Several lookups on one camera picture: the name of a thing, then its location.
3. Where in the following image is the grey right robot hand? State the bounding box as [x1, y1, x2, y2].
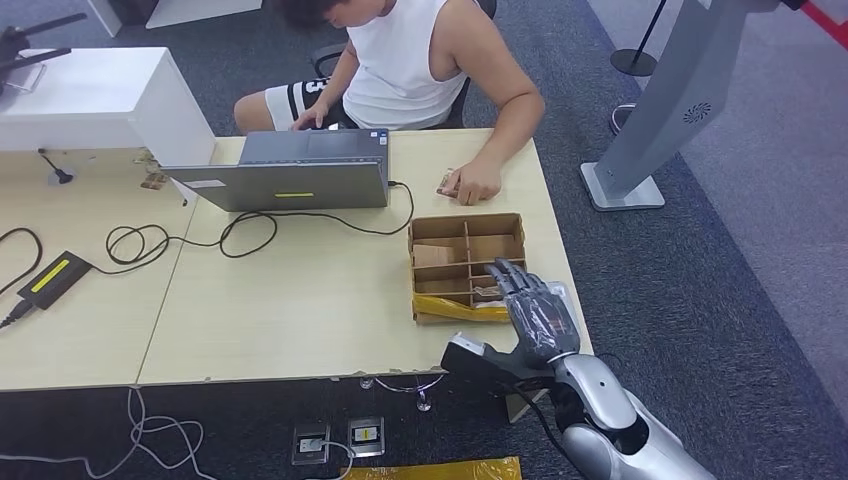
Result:
[484, 258, 582, 372]

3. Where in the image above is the person's left hand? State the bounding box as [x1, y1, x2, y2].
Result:
[452, 158, 503, 207]

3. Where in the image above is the person's right hand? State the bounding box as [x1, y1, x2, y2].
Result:
[290, 99, 331, 132]

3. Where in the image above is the cardboard divider box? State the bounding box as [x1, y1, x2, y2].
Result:
[407, 213, 528, 326]

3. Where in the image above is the person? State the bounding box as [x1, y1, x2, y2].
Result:
[233, 0, 546, 207]

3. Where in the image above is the grey laptop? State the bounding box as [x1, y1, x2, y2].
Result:
[161, 128, 391, 213]

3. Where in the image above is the white desk leg panel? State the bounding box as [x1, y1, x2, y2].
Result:
[504, 387, 551, 424]

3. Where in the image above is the grey round stanchion base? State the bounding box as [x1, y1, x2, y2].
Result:
[609, 102, 639, 136]

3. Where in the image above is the white furniture panel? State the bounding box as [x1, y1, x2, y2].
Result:
[87, 0, 264, 36]

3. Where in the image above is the yellow plastic sheet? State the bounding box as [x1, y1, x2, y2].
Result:
[341, 457, 523, 480]

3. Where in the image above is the floor socket with yellow label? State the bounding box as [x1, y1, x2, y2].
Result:
[346, 416, 386, 459]

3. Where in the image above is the white cabinet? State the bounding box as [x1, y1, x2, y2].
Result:
[0, 46, 217, 203]

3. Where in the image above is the grey kiosk stand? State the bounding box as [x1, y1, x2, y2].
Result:
[580, 0, 783, 213]

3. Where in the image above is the small black desk microphone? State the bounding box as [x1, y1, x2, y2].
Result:
[36, 147, 75, 186]

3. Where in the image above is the floor socket with white plug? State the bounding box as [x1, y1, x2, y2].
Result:
[291, 422, 331, 466]

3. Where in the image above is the clear acrylic stand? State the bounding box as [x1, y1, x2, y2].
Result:
[5, 62, 48, 91]

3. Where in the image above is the black power adapter yellow label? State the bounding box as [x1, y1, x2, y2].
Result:
[17, 250, 93, 311]

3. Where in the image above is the black tripod device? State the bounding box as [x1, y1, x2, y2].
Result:
[0, 11, 89, 94]

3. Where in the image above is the red barrier belt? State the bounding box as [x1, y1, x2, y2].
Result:
[801, 0, 848, 49]

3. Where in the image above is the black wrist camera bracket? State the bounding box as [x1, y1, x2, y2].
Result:
[440, 337, 554, 389]

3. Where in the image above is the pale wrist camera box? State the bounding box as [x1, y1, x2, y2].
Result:
[450, 333, 487, 356]

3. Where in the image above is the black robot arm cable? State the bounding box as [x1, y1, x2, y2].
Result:
[506, 384, 584, 465]

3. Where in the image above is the black laptop power cable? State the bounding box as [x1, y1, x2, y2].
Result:
[89, 180, 416, 276]

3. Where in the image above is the clear cable hook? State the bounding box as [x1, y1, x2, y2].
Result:
[358, 375, 445, 413]

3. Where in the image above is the black stanchion post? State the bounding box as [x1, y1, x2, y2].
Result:
[610, 0, 670, 77]

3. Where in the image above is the short white socket cable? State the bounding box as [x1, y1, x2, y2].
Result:
[303, 441, 356, 480]

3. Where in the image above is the black mains cable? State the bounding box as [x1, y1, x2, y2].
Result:
[0, 227, 44, 331]

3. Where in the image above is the long white floor cable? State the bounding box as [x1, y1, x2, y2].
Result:
[0, 387, 222, 480]

